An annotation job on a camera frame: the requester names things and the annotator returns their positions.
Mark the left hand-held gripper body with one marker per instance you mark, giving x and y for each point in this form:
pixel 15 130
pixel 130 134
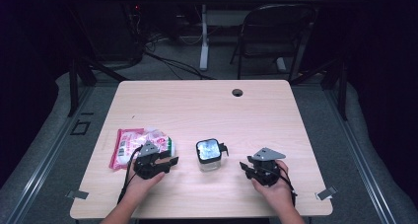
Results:
pixel 149 164

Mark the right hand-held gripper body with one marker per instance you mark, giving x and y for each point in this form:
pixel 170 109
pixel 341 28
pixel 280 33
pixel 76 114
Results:
pixel 267 171

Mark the pink and white plastic bag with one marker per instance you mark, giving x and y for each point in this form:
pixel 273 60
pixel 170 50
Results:
pixel 128 141

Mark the clear jar with black lid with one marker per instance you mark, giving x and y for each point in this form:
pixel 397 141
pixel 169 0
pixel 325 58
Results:
pixel 208 151

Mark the person's right hand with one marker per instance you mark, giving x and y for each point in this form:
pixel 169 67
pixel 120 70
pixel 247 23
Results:
pixel 279 192

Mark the person's left hand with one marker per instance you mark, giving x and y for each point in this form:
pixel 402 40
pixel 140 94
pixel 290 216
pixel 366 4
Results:
pixel 139 187

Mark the grey tape piece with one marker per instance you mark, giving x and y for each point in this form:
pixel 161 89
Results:
pixel 326 193
pixel 78 194

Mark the black metal stand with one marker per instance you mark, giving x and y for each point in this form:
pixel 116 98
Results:
pixel 74 86
pixel 342 92

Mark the black folding chair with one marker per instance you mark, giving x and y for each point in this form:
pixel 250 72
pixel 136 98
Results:
pixel 272 49

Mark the white desk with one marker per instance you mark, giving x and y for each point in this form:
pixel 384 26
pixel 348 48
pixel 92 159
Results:
pixel 204 36

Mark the metal floor rail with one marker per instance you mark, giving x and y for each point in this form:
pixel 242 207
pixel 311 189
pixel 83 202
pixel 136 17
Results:
pixel 364 164
pixel 42 171

